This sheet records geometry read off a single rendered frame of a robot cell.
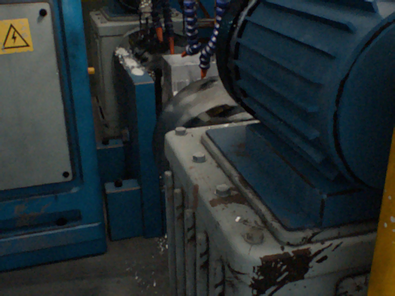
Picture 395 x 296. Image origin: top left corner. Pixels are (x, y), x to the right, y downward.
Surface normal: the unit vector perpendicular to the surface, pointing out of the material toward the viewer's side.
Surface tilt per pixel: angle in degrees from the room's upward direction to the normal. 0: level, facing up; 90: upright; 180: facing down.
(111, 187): 0
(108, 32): 90
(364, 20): 41
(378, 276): 90
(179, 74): 90
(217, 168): 0
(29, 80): 90
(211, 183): 0
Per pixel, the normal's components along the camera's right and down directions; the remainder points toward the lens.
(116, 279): -0.01, -0.91
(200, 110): -0.52, -0.71
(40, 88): 0.29, 0.39
